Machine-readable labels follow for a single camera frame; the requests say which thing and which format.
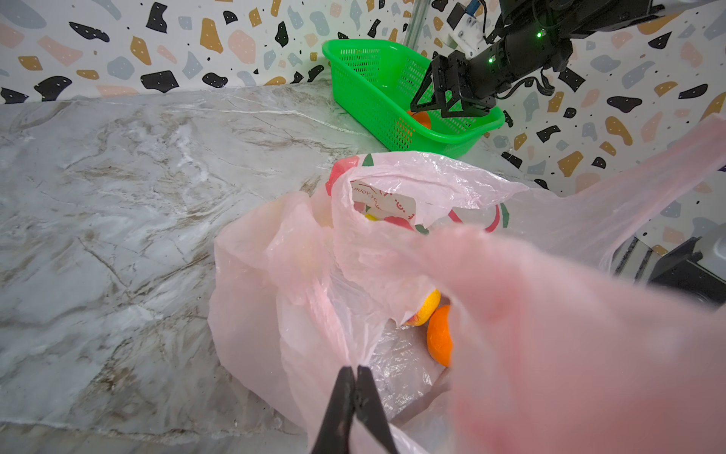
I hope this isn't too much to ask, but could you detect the yellow red mango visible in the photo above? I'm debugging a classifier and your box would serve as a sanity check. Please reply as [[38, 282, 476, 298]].
[[405, 289, 442, 327]]

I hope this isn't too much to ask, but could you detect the right corner aluminium post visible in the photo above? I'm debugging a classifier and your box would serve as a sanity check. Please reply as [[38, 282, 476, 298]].
[[404, 0, 429, 50]]

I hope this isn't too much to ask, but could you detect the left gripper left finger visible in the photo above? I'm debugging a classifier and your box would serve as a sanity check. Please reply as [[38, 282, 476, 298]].
[[311, 366, 355, 454]]

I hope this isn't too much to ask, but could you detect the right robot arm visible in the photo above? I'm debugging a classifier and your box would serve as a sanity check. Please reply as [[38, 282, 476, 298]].
[[410, 0, 699, 117]]

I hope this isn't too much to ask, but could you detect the orange tangerine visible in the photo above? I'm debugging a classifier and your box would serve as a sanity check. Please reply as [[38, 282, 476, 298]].
[[408, 111, 432, 130], [427, 306, 453, 367]]

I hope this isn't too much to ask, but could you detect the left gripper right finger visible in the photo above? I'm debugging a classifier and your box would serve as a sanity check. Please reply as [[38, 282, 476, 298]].
[[353, 365, 399, 454]]

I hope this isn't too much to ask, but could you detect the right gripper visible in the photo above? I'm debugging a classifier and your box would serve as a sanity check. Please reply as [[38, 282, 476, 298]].
[[410, 25, 573, 118]]

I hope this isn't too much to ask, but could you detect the pink plastic bag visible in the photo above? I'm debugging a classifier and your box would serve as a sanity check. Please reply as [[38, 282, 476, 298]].
[[208, 115, 725, 453]]

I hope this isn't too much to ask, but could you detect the green plastic basket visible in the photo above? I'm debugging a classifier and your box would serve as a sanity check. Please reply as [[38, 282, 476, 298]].
[[323, 39, 505, 158]]

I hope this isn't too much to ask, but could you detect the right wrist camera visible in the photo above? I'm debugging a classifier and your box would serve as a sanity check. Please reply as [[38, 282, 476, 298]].
[[446, 0, 487, 59]]

